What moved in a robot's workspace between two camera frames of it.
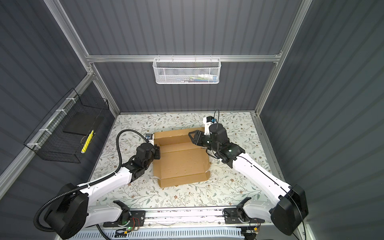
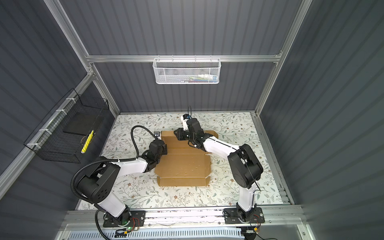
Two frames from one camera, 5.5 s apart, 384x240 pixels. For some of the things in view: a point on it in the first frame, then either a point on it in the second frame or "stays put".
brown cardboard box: (181, 160) stays put
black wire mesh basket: (66, 133) stays put
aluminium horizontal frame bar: (94, 58) stays put
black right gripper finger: (198, 137) → (180, 134)
